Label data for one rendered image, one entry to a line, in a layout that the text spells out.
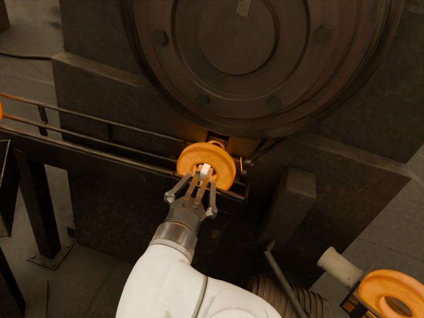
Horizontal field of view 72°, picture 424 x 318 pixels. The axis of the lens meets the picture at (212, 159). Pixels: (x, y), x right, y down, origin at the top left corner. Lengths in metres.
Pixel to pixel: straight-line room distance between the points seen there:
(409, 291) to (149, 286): 0.50
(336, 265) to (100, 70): 0.76
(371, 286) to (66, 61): 0.91
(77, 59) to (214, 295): 0.68
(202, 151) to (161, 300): 0.35
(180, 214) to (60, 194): 1.14
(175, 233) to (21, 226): 1.11
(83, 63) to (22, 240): 0.92
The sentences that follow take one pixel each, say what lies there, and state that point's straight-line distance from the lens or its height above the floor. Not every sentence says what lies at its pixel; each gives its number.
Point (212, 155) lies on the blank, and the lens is 0.71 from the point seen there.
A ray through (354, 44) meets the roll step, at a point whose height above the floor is 1.14.
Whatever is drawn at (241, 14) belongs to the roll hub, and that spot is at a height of 1.15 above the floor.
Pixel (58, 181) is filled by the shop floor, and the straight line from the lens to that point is 1.75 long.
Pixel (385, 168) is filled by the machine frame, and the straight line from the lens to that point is 0.82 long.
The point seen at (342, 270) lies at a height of 0.69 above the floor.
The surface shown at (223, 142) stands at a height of 0.77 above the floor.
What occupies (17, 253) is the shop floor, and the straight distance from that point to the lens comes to 1.52.
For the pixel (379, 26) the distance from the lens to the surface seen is 0.56.
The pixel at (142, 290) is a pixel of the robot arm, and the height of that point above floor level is 0.77.
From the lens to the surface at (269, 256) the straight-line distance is 0.82.
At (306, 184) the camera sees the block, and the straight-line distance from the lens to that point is 0.75.
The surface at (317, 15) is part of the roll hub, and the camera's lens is 0.46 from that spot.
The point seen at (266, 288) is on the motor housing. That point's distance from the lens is 0.85.
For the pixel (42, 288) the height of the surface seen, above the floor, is 0.01.
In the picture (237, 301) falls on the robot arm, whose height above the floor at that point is 0.78.
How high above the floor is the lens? 1.24
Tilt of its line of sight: 39 degrees down
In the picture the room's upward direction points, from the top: 16 degrees clockwise
